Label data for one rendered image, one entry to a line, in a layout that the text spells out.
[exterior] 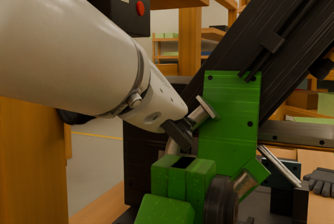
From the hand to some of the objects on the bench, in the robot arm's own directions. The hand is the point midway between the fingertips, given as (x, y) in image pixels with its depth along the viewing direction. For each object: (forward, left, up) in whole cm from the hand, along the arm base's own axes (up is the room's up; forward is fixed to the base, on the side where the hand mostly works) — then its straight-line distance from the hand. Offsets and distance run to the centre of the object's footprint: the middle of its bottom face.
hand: (167, 104), depth 43 cm
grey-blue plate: (-6, -40, -34) cm, 52 cm away
